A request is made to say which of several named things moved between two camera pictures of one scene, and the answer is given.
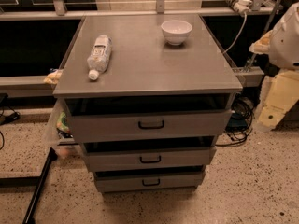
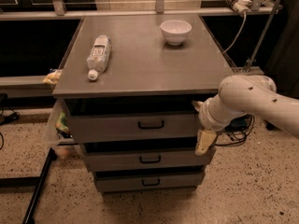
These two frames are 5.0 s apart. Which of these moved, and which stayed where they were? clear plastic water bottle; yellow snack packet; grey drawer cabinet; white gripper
Moved: white gripper
Stayed: yellow snack packet; clear plastic water bottle; grey drawer cabinet
